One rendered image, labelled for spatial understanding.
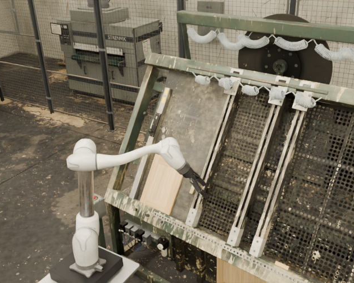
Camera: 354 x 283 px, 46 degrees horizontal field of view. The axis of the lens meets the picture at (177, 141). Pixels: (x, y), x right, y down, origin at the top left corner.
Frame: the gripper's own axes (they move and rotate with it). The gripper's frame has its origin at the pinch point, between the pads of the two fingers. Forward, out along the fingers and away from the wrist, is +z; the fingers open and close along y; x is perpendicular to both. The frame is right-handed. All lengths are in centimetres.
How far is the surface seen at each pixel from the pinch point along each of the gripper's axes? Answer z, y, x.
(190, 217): 22.2, 16.0, 28.2
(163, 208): 15, 37, 48
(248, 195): 26.0, 4.6, -17.9
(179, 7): -50, 301, -38
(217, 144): -1.5, 39.4, -17.4
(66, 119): -9, 430, 240
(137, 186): -3, 58, 60
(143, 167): -11, 66, 47
